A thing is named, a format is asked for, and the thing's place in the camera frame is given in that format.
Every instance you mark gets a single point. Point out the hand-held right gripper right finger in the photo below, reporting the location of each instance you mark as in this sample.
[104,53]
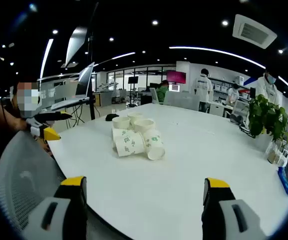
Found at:
[213,215]

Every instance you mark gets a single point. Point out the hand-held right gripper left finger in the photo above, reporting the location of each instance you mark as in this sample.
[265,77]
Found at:
[74,212]

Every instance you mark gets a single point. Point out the pile of paper cups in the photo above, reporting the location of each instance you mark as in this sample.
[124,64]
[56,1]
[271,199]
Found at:
[130,146]

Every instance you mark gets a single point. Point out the black tripod stand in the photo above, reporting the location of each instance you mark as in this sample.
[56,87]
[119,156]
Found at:
[91,110]

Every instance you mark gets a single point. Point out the grey mesh office chair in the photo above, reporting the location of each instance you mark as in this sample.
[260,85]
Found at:
[26,175]

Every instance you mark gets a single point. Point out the small wooden cabinet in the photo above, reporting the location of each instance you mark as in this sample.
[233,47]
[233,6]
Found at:
[98,99]

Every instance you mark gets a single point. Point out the white table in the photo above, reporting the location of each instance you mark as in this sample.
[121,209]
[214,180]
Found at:
[183,175]

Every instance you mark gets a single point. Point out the straight ceiling light strip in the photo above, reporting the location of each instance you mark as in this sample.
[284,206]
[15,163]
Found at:
[123,55]
[48,53]

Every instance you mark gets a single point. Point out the white light panel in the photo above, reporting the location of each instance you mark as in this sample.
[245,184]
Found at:
[75,42]

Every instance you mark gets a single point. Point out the glass plant vase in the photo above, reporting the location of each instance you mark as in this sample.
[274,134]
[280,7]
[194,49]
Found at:
[273,152]

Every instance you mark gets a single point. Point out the black monitor on stand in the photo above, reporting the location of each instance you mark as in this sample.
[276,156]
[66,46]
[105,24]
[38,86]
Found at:
[133,80]

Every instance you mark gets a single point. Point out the white office chair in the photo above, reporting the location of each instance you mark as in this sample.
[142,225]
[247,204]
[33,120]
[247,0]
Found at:
[239,107]
[153,95]

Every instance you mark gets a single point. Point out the white counter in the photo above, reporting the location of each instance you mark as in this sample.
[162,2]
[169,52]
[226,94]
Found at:
[218,110]

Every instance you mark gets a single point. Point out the green potted plant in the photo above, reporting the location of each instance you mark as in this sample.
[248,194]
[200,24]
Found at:
[266,115]

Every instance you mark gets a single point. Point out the wide grey office chair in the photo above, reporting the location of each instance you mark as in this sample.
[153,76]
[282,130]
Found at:
[182,101]

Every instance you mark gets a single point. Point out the small white monitor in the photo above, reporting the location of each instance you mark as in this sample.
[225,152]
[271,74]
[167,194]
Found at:
[174,87]

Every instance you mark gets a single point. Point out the black desk monitor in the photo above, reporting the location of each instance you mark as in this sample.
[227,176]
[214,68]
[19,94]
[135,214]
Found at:
[252,92]

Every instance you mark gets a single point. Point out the round ceiling spotlights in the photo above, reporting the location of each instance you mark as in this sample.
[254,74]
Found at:
[155,22]

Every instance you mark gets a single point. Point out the long curved light strip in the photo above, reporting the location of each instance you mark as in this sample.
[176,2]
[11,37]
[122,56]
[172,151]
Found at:
[196,48]

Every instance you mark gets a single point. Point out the ceiling air vent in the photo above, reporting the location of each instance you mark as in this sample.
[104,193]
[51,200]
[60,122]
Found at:
[254,31]

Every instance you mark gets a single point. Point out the wall shelf with boxes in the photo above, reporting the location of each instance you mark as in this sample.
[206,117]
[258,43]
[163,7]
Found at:
[221,87]

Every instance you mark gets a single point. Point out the magenta wall screen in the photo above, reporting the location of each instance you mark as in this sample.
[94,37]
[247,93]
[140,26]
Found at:
[176,77]

